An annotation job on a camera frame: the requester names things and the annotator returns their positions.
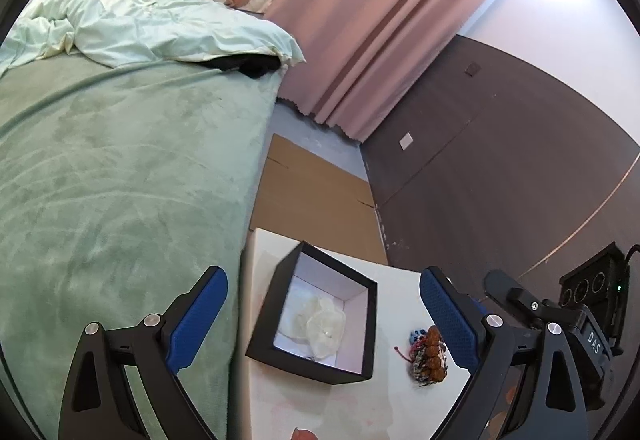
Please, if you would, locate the brown rudraksha bead bracelet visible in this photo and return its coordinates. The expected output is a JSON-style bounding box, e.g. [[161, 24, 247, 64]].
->
[[418, 325, 449, 384]]

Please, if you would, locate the black square jewelry box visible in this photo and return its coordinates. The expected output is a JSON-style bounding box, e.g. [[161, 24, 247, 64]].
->
[[245, 242, 378, 385]]

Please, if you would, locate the white crumpled tissue paper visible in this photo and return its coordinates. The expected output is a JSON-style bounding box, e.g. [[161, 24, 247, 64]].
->
[[278, 290, 346, 360]]

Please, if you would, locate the green bed blanket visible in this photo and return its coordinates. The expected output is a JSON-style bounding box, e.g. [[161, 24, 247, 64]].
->
[[1, 54, 282, 439]]

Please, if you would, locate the flat brown cardboard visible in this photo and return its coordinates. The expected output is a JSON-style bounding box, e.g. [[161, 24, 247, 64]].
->
[[250, 134, 387, 264]]

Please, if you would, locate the pink curtain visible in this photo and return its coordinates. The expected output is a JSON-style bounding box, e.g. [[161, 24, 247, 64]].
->
[[267, 0, 485, 142]]

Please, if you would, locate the pale green duvet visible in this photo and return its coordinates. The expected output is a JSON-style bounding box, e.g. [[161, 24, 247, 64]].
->
[[1, 0, 304, 70]]

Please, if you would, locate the black cable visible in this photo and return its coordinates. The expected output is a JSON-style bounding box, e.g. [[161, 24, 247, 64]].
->
[[621, 244, 640, 300]]

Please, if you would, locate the white wall socket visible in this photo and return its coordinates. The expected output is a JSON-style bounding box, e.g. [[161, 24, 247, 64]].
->
[[399, 132, 413, 151]]

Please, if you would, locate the dark wall switch plate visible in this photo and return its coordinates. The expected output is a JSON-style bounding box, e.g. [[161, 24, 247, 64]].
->
[[465, 63, 480, 77]]

